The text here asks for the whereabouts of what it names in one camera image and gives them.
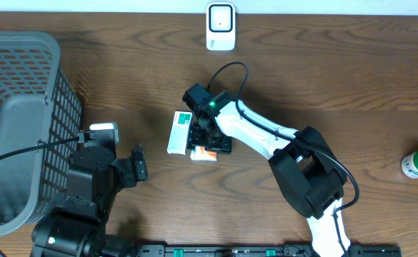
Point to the grey plastic mesh basket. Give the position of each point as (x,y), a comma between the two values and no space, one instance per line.
(40,116)

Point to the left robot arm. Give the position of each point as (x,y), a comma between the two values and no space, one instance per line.
(76,223)

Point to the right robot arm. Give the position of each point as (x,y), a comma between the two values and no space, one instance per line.
(309,176)

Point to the white barcode scanner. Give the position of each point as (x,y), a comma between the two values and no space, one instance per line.
(220,26)

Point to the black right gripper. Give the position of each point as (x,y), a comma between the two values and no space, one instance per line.
(221,146)

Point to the white green Panadol box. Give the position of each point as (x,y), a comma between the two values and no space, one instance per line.
(179,132)

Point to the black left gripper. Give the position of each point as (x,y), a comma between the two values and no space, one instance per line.
(128,178)

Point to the small orange box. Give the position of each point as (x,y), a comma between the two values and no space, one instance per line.
(199,153)

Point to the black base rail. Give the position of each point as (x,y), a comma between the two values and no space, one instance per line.
(302,250)

